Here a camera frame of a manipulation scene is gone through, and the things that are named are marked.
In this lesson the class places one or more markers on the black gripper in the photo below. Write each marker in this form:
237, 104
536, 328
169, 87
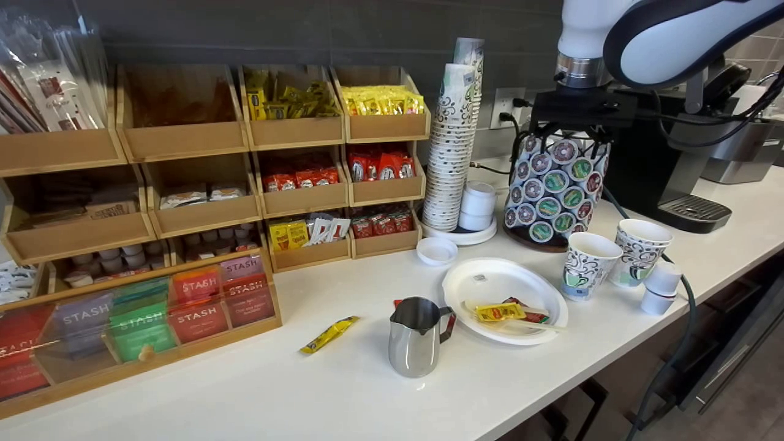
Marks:
584, 111

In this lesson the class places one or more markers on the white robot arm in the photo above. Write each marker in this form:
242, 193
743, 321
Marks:
643, 44

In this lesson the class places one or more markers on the patterned paper cup left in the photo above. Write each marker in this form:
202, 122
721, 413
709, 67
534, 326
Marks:
588, 257

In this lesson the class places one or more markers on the wooden Stash tea box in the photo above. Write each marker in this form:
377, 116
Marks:
74, 340

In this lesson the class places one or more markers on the patterned paper cup right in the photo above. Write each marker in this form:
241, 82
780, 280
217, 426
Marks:
643, 242

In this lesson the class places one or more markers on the tall paper cup stack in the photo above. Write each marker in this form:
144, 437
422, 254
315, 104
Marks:
451, 140

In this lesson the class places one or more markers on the yellow sugar packet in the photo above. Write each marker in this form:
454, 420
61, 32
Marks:
328, 333

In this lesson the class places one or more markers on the patterned paper cup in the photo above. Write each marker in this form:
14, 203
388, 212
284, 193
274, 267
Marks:
588, 257
643, 242

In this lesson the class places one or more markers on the stainless steel appliance right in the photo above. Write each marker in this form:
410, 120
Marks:
745, 156

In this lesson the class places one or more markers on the stack of white lids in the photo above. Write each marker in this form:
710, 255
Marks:
475, 206

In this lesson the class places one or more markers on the stacked white creamer cups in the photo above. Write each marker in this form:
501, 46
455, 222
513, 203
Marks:
659, 290

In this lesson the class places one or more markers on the wire K-cup pod carousel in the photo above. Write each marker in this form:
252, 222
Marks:
553, 185

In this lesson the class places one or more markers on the white wall outlet left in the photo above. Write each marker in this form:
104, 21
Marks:
506, 100

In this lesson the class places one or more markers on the stainless steel milk pitcher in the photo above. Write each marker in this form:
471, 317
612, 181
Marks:
416, 328

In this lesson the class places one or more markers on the packets on plate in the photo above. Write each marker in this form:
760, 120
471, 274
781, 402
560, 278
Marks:
503, 312

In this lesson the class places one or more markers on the black Keurig coffee machine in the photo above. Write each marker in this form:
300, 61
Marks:
656, 162

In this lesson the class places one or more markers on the white paper plate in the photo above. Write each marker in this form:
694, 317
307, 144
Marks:
490, 280

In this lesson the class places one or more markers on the wooden condiment organizer shelf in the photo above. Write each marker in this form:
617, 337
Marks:
177, 151

